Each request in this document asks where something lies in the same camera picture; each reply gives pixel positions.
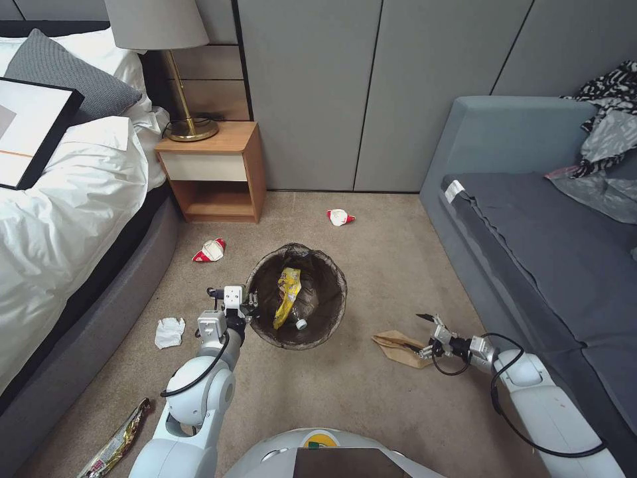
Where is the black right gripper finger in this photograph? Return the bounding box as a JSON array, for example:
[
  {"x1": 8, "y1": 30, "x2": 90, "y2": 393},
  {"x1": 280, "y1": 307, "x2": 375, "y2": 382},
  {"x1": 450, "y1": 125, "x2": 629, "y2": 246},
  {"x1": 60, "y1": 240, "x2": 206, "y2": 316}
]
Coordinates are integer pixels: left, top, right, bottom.
[
  {"x1": 415, "y1": 313, "x2": 453, "y2": 341},
  {"x1": 401, "y1": 338, "x2": 451, "y2": 360}
]

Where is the round trash bin black liner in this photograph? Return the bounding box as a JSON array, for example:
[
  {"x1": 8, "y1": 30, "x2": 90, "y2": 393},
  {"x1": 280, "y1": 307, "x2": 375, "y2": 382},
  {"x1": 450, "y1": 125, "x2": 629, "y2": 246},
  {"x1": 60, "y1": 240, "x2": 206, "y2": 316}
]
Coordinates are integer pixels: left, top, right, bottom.
[{"x1": 247, "y1": 242, "x2": 349, "y2": 351}]

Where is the flat brown paper bag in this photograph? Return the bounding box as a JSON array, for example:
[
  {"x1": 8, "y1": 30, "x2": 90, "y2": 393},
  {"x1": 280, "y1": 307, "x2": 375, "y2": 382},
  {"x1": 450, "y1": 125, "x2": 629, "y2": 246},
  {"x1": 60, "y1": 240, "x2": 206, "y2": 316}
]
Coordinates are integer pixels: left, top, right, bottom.
[{"x1": 371, "y1": 329, "x2": 435, "y2": 370}]

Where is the crushed yellow plastic bottle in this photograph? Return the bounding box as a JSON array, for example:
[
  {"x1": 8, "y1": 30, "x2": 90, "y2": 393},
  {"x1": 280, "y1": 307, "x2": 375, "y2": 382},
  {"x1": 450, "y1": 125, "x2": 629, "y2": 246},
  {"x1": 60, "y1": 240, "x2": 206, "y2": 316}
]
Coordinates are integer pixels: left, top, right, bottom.
[{"x1": 272, "y1": 267, "x2": 309, "y2": 331}]

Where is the crushed red white paper cup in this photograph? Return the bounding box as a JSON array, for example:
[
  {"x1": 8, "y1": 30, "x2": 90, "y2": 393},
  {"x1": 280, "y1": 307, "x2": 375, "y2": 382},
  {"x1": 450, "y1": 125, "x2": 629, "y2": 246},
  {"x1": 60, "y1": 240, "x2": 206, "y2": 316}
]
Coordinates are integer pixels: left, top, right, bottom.
[
  {"x1": 326, "y1": 208, "x2": 357, "y2": 228},
  {"x1": 192, "y1": 238, "x2": 228, "y2": 264}
]

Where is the crumpled white paper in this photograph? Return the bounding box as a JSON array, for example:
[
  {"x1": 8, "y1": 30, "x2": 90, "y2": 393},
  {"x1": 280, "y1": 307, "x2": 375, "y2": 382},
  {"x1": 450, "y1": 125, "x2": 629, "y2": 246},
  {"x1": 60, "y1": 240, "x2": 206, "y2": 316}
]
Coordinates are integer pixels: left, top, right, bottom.
[{"x1": 154, "y1": 316, "x2": 186, "y2": 351}]

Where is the dark grey sofa cushion cover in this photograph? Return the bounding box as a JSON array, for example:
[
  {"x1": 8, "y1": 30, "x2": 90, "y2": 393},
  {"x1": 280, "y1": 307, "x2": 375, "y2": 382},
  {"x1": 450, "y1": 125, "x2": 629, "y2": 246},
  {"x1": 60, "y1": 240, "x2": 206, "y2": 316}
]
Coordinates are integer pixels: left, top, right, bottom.
[{"x1": 439, "y1": 171, "x2": 637, "y2": 359}]

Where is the wooden nightstand white drawer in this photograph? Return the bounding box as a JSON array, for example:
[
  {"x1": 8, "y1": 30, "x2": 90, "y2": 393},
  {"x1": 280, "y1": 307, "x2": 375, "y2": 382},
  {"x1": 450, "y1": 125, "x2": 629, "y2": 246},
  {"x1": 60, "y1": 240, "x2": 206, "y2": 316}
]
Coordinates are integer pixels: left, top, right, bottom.
[{"x1": 153, "y1": 121, "x2": 267, "y2": 224}]

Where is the white robot front shell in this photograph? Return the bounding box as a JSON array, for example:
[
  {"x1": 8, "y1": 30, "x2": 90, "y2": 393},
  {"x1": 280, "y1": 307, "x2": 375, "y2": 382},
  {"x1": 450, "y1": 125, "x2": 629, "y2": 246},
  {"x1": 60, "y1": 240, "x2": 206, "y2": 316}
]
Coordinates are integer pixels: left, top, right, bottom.
[{"x1": 221, "y1": 426, "x2": 425, "y2": 478}]

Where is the gold snack wrapper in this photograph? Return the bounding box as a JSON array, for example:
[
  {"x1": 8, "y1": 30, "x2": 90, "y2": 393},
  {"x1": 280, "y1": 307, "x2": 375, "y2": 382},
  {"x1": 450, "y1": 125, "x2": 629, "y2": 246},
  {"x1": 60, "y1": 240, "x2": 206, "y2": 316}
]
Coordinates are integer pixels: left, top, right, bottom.
[{"x1": 75, "y1": 397, "x2": 152, "y2": 478}]

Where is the blue grey sofa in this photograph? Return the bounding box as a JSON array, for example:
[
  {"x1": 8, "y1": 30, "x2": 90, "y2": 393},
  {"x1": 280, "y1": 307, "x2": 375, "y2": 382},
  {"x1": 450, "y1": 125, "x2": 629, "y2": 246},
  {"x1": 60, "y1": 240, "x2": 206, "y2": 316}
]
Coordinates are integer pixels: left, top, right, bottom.
[{"x1": 419, "y1": 95, "x2": 637, "y2": 478}]

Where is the white duvet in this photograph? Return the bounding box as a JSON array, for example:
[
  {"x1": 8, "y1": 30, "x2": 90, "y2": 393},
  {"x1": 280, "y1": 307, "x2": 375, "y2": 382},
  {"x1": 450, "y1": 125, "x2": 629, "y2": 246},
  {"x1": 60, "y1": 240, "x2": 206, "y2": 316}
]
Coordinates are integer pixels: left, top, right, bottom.
[{"x1": 0, "y1": 105, "x2": 173, "y2": 394}]

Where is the wooden headboard panel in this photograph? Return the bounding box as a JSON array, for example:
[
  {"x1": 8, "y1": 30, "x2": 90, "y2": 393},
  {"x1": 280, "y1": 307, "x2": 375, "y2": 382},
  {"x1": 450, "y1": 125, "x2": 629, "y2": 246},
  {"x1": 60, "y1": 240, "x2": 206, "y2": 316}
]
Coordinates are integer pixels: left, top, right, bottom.
[{"x1": 168, "y1": 43, "x2": 251, "y2": 124}]

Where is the grey plastic bag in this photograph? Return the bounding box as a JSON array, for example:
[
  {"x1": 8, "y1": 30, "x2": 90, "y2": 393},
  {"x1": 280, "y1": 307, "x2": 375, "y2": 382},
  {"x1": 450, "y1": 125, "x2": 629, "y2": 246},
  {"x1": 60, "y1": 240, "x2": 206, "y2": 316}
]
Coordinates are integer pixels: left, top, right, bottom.
[{"x1": 543, "y1": 109, "x2": 637, "y2": 224}]

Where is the white pillow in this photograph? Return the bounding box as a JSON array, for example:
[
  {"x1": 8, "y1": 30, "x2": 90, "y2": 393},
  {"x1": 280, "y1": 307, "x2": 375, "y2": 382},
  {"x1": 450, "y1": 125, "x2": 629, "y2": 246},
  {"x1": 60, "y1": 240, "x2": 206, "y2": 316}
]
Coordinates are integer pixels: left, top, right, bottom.
[{"x1": 0, "y1": 27, "x2": 146, "y2": 96}]

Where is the brass lamp with grey shade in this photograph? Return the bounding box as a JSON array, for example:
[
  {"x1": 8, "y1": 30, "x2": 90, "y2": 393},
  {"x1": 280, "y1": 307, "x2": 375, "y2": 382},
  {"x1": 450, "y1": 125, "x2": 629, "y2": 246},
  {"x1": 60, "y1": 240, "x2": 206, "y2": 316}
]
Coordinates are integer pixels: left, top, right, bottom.
[{"x1": 103, "y1": 0, "x2": 220, "y2": 143}]

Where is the grey knitted pillow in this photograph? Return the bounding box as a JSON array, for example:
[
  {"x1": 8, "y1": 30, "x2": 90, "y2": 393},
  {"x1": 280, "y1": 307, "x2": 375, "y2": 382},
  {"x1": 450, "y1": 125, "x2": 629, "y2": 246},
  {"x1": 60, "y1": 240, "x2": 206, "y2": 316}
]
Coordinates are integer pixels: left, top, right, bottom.
[{"x1": 3, "y1": 27, "x2": 144, "y2": 124}]

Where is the black white patterned cloth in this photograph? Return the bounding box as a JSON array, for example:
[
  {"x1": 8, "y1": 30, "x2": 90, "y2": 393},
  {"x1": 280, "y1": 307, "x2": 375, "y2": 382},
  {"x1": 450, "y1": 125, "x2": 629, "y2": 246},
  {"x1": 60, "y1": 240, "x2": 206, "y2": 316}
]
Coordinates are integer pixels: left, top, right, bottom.
[{"x1": 559, "y1": 59, "x2": 637, "y2": 181}]

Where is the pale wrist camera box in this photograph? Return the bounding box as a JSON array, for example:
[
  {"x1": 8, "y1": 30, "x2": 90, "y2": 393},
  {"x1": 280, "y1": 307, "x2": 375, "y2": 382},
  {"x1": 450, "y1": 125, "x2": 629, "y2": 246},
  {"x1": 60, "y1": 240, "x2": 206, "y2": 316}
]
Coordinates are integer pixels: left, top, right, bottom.
[{"x1": 223, "y1": 284, "x2": 247, "y2": 311}]

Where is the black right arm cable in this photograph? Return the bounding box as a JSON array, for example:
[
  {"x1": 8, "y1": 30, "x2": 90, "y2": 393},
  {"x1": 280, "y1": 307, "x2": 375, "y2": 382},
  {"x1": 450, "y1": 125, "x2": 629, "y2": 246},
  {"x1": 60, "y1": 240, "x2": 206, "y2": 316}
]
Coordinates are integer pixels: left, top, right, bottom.
[{"x1": 431, "y1": 332, "x2": 609, "y2": 458}]

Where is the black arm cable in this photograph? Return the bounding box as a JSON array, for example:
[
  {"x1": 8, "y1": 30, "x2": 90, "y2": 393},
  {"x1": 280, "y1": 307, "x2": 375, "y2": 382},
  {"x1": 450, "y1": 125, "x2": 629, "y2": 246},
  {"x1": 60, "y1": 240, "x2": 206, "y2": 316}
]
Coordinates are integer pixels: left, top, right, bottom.
[
  {"x1": 431, "y1": 332, "x2": 609, "y2": 458},
  {"x1": 160, "y1": 332, "x2": 231, "y2": 399}
]

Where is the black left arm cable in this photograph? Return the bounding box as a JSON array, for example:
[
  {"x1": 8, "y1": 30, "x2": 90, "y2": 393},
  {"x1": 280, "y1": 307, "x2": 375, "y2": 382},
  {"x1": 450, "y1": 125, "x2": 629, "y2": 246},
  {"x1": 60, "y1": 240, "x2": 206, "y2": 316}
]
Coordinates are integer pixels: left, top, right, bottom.
[{"x1": 160, "y1": 332, "x2": 231, "y2": 399}]

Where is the grey upholstered bed frame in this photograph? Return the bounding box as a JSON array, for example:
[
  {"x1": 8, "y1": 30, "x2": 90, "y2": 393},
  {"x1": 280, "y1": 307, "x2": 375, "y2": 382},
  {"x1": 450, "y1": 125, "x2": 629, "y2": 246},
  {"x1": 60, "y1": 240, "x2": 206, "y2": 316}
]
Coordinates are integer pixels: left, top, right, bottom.
[{"x1": 0, "y1": 191, "x2": 184, "y2": 478}]

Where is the black lamp cord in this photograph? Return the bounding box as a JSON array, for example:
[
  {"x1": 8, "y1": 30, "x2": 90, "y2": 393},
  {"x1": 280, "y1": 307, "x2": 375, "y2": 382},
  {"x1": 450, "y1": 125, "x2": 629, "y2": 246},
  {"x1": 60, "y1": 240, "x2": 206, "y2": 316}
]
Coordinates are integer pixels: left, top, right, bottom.
[{"x1": 162, "y1": 112, "x2": 228, "y2": 141}]

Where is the black picture frame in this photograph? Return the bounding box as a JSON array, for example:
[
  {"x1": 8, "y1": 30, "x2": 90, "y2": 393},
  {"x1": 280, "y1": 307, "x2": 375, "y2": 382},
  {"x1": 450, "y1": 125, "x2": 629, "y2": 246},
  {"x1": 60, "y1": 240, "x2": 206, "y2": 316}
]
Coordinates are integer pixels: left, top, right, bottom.
[{"x1": 0, "y1": 76, "x2": 86, "y2": 192}]

